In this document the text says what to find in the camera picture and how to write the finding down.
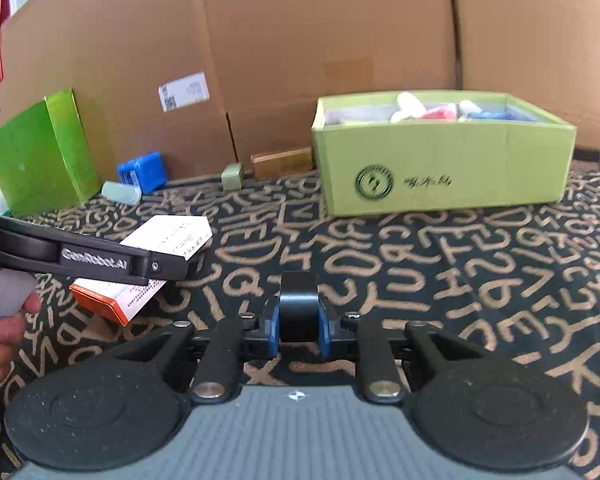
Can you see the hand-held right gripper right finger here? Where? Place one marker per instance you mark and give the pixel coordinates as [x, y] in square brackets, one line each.
[324, 332]

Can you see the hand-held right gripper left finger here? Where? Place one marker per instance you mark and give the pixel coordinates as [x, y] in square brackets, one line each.
[274, 332]

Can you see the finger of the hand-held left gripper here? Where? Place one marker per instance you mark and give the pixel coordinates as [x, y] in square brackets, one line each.
[167, 269]

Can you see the black tape roll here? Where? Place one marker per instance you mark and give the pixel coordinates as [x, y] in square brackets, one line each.
[300, 310]

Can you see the orange and white box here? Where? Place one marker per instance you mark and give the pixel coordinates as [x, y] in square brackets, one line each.
[167, 235]

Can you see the light green box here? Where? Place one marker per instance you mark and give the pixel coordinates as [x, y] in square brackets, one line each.
[445, 170]

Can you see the red tape roll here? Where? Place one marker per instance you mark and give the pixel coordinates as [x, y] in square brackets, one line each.
[440, 112]

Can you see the blue and yellow box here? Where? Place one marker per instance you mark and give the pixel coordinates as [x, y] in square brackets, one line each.
[505, 115]

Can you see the person's left hand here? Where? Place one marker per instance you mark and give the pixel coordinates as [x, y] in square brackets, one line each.
[2, 350]

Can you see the pale translucent bottle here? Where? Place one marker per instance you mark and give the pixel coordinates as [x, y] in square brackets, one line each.
[121, 192]

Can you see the tall green box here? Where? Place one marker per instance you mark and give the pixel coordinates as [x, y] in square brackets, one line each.
[35, 160]

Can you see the blue plastic box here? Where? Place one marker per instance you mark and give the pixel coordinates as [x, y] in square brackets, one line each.
[142, 172]

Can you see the small pale green box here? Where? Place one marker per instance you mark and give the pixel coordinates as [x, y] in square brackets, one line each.
[232, 176]

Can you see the black patterned mat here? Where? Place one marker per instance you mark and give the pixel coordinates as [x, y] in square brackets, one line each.
[430, 280]

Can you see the gold box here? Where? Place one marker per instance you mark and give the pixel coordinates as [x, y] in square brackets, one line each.
[282, 162]

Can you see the white shipping label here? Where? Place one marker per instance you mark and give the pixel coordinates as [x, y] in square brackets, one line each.
[185, 91]

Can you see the large cardboard box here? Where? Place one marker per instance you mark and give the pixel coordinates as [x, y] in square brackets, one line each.
[305, 35]

